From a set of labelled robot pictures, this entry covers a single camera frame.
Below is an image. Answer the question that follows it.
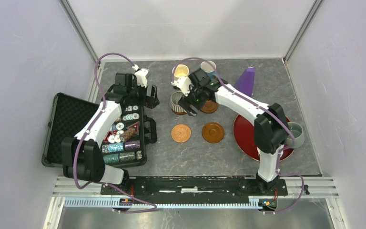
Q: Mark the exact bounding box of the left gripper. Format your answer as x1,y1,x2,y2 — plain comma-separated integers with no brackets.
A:
127,80,159,109

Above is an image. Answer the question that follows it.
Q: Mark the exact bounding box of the brown wooden coaster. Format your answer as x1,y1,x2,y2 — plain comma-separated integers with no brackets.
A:
172,110,187,115
200,100,219,114
202,122,225,144

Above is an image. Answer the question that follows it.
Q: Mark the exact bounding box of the blue white cup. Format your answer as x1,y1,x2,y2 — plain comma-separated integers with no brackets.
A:
200,60,216,79

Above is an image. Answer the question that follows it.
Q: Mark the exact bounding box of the cream ribbed mug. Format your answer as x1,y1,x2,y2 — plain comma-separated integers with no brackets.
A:
172,64,190,81

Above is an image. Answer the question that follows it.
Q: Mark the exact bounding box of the grey ribbed mug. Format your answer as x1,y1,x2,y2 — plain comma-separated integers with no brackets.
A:
170,91,185,112

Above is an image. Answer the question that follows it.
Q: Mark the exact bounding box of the woven rattan coaster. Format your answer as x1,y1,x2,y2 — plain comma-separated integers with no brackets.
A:
171,124,192,143

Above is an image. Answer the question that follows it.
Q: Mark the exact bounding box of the plain grey mug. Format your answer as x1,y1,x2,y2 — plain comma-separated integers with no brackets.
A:
285,122,305,149

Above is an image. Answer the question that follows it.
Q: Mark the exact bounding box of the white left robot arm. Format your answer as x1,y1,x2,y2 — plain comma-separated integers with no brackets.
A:
61,65,159,194

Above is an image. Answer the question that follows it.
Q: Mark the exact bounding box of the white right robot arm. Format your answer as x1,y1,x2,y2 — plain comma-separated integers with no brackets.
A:
171,69,291,195

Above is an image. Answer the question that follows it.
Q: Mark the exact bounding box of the all in triangle card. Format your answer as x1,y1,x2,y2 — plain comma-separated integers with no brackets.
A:
126,122,140,135

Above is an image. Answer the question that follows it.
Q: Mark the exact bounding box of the brown poker chip stack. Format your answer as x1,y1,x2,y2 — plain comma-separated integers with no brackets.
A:
120,131,134,142

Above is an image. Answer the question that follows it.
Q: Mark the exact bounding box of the purple plastic object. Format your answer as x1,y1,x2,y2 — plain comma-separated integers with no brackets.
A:
234,67,255,97

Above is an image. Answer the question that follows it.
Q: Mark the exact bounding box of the red round tray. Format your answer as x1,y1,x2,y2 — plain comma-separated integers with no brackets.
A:
233,114,295,162

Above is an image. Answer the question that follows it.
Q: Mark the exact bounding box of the black poker chip case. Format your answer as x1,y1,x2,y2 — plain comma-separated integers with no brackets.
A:
41,93,157,167

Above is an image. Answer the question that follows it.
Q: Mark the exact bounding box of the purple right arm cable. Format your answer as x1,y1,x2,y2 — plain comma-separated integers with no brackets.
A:
171,57,306,216

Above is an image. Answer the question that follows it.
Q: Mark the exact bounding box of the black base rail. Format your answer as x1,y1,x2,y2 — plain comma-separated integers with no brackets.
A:
100,176,288,205

